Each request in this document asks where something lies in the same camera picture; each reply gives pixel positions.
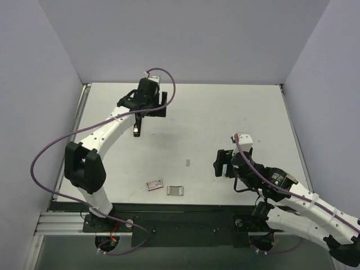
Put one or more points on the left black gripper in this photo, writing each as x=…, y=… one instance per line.
x=152, y=111

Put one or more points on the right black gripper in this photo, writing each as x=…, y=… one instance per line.
x=223, y=163

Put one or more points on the black stapler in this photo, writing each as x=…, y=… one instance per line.
x=137, y=127

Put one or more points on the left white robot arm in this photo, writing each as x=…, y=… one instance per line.
x=84, y=167

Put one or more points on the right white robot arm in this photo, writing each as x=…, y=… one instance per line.
x=289, y=206

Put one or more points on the red white staple box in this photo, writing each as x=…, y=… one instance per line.
x=155, y=185

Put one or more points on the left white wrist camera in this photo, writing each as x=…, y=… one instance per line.
x=153, y=78

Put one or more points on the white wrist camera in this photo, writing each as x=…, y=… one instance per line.
x=153, y=78
x=244, y=140

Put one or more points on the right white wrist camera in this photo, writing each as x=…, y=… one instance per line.
x=244, y=140

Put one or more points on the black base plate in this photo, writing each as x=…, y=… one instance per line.
x=183, y=226

